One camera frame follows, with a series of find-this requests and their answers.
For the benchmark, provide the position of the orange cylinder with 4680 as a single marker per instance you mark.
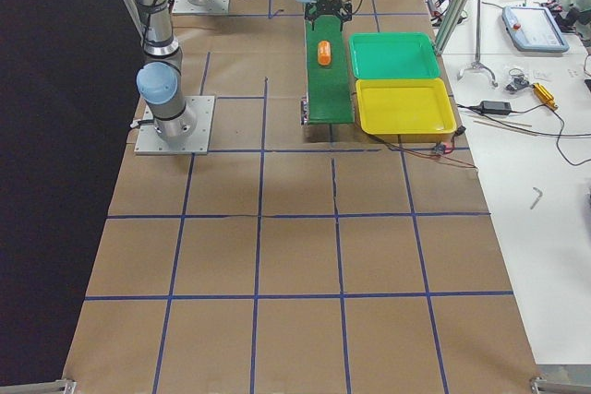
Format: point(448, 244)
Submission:
point(324, 53)

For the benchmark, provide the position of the green plastic tray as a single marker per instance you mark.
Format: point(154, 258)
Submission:
point(393, 55)

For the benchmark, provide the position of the yellow plastic tray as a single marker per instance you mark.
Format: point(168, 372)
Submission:
point(404, 107)

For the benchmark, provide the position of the metal rod with claw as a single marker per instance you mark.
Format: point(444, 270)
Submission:
point(477, 65)

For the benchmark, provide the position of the black power adapter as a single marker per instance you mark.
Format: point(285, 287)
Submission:
point(495, 107)

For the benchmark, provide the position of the teach pendant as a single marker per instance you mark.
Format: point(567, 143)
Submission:
point(533, 29)

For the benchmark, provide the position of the silver hex key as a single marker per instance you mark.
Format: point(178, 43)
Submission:
point(539, 195)

